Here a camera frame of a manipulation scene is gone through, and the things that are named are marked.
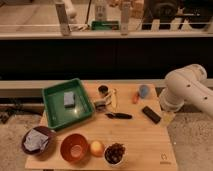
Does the pale fork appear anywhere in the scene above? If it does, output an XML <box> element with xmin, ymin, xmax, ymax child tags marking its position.
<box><xmin>103</xmin><ymin>89</ymin><xmax>113</xmax><ymax>105</ymax></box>

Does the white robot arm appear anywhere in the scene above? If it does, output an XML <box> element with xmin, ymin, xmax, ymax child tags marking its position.
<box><xmin>159</xmin><ymin>64</ymin><xmax>213</xmax><ymax>118</ymax></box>

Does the green plastic tray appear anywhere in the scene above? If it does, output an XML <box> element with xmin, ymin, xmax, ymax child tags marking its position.
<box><xmin>42</xmin><ymin>78</ymin><xmax>94</xmax><ymax>131</ymax></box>

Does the green background tray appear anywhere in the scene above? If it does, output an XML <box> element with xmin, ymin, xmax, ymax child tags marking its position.
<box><xmin>91</xmin><ymin>21</ymin><xmax>119</xmax><ymax>30</ymax></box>

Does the small dark cup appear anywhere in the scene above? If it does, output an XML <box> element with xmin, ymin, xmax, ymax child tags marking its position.
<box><xmin>98</xmin><ymin>85</ymin><xmax>108</xmax><ymax>97</ymax></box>

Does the yellow banana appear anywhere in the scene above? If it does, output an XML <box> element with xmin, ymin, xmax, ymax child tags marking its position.
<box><xmin>111</xmin><ymin>89</ymin><xmax>117</xmax><ymax>109</ymax></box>

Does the small grey metal object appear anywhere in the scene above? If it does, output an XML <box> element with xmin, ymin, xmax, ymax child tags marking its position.
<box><xmin>94</xmin><ymin>101</ymin><xmax>106</xmax><ymax>112</ymax></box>

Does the orange carrot piece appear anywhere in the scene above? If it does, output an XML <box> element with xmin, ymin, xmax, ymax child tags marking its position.
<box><xmin>132</xmin><ymin>92</ymin><xmax>139</xmax><ymax>104</ymax></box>

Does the blue cup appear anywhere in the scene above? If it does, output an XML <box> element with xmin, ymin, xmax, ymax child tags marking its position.
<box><xmin>139</xmin><ymin>85</ymin><xmax>150</xmax><ymax>99</ymax></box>

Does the blue grey sponge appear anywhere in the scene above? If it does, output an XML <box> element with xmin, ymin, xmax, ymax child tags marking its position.
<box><xmin>64</xmin><ymin>91</ymin><xmax>75</xmax><ymax>107</ymax></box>

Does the black rectangular remote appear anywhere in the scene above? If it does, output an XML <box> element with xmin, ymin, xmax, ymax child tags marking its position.
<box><xmin>142</xmin><ymin>106</ymin><xmax>161</xmax><ymax>124</ymax></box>

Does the wooden board table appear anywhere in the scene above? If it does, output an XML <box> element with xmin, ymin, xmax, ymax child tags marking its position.
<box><xmin>25</xmin><ymin>83</ymin><xmax>178</xmax><ymax>171</ymax></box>

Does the orange fruit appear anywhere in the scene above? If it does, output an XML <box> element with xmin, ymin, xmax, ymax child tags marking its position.
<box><xmin>90</xmin><ymin>141</ymin><xmax>105</xmax><ymax>157</ymax></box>

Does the white bowl with dark contents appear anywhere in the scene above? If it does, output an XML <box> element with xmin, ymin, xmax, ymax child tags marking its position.
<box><xmin>103</xmin><ymin>143</ymin><xmax>126</xmax><ymax>167</ymax></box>

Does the orange bowl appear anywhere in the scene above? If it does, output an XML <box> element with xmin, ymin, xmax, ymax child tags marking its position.
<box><xmin>60</xmin><ymin>133</ymin><xmax>89</xmax><ymax>163</ymax></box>

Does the dark brown bowl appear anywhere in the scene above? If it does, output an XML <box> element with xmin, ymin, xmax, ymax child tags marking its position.
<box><xmin>21</xmin><ymin>126</ymin><xmax>56</xmax><ymax>155</ymax></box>

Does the crumpled grey cloth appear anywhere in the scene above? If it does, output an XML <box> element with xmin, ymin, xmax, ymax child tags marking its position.
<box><xmin>24</xmin><ymin>129</ymin><xmax>48</xmax><ymax>151</ymax></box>

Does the black handled utensil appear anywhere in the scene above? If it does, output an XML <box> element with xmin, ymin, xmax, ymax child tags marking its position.
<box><xmin>105</xmin><ymin>113</ymin><xmax>132</xmax><ymax>119</ymax></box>

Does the white background post right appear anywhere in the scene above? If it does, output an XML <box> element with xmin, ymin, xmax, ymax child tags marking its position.
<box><xmin>120</xmin><ymin>1</ymin><xmax>131</xmax><ymax>35</ymax></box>

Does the white background post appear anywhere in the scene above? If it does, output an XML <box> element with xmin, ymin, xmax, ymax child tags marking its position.
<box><xmin>120</xmin><ymin>1</ymin><xmax>131</xmax><ymax>35</ymax></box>
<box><xmin>55</xmin><ymin>0</ymin><xmax>70</xmax><ymax>36</ymax></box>

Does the white background post left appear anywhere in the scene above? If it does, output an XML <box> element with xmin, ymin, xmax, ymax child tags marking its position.
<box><xmin>55</xmin><ymin>0</ymin><xmax>70</xmax><ymax>36</ymax></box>

